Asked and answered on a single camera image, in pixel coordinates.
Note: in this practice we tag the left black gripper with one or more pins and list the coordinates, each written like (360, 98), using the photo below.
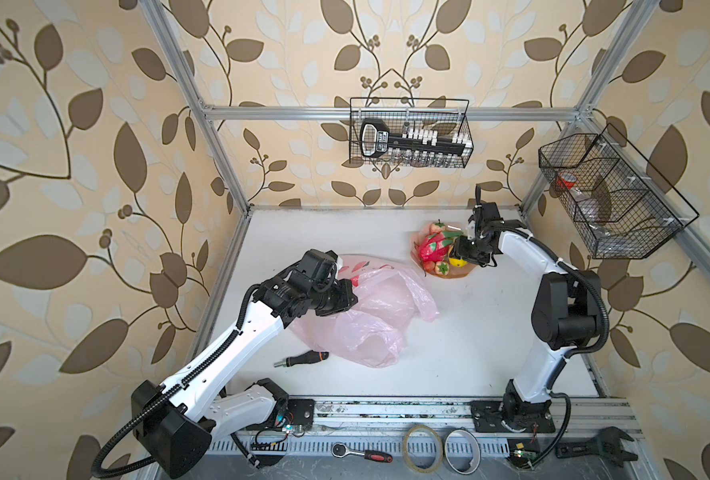
(345, 287)

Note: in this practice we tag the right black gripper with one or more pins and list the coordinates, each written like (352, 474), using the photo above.
(460, 251)

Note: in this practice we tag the pink plastic fruit-print bag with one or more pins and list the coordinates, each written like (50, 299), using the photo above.
(374, 331)

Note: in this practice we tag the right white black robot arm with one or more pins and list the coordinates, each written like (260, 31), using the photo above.
(569, 318)

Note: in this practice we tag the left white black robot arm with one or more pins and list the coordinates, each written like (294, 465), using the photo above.
(173, 423)

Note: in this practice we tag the yellow lemon toy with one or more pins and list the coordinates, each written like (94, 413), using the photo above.
(457, 262)

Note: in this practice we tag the pink dragon fruit toy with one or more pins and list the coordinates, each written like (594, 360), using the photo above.
(436, 246)

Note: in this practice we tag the orange fruit plate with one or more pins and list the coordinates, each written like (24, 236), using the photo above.
(429, 267)

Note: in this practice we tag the black orange screwdriver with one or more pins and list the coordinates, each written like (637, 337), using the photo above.
(307, 358)

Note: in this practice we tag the red-capped plastic bottle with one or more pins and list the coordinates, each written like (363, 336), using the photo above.
(590, 208)

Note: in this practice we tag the black socket set holder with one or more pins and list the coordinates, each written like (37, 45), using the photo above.
(375, 140)

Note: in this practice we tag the clear tape roll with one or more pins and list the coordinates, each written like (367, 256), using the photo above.
(422, 449)

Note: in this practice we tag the grey tape roll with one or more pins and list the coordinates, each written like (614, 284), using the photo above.
(462, 452)

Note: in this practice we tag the black adjustable wrench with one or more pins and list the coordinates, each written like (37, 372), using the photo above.
(606, 444)

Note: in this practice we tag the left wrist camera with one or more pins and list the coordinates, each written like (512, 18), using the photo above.
(317, 266)

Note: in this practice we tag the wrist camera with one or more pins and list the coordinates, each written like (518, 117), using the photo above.
(485, 213)
(317, 266)

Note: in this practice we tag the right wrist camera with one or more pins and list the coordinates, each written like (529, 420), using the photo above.
(485, 213)

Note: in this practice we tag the centre black wire basket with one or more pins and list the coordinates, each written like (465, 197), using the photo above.
(446, 116)

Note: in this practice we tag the black wire basket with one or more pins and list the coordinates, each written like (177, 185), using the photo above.
(648, 208)
(446, 116)

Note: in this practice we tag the red-handled ratchet wrench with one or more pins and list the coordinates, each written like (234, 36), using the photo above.
(340, 450)

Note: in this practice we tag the right black wire basket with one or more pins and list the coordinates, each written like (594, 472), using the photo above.
(648, 208)

